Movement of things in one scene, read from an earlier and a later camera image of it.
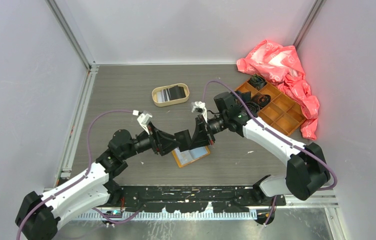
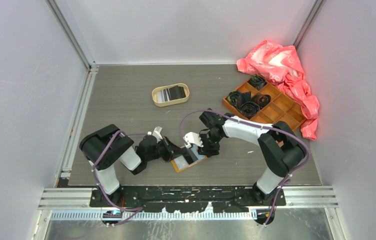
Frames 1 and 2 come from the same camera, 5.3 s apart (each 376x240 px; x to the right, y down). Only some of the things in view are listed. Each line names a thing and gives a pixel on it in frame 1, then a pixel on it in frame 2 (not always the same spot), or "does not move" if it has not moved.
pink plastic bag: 281,66 does not move
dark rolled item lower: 254,108 does not move
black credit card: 184,138 -> 190,156
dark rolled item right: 262,100 does not move
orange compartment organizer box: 282,112 does not move
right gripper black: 200,137 -> 209,151
